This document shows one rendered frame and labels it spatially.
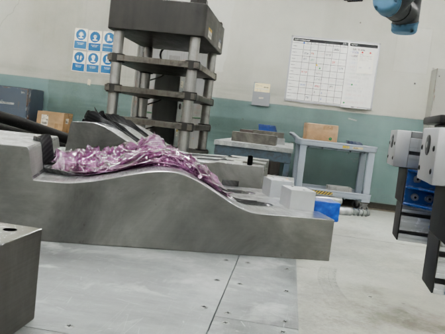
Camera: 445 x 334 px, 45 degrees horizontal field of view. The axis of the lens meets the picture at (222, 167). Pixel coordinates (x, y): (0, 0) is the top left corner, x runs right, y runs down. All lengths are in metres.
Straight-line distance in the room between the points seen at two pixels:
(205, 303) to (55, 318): 0.13
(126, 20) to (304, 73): 3.15
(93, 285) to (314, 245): 0.31
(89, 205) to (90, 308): 0.21
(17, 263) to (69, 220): 0.27
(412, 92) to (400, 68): 0.36
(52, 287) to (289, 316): 0.21
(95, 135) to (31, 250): 0.65
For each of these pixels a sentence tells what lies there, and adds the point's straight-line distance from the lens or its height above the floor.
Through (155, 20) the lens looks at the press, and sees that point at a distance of 5.15.
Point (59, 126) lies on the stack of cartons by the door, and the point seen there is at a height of 0.65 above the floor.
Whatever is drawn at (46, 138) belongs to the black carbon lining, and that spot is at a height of 0.91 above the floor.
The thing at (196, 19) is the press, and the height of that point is 1.86.
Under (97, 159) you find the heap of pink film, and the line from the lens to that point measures 0.73.
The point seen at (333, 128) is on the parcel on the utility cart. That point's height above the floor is 1.04.
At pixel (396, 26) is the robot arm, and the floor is 1.29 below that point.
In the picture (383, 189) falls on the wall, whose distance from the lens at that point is 7.68.
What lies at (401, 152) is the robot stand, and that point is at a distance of 1.37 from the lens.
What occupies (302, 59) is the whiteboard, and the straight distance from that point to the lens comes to 7.59.
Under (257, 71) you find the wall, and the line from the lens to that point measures 7.59.
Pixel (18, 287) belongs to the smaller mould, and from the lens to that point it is 0.41.
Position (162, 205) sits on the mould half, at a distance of 0.65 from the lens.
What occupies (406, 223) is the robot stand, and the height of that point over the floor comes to 0.77.
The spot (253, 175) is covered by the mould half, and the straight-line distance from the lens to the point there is 0.98.
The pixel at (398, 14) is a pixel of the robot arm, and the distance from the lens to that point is 1.59.
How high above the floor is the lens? 0.96
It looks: 5 degrees down
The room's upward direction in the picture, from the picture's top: 7 degrees clockwise
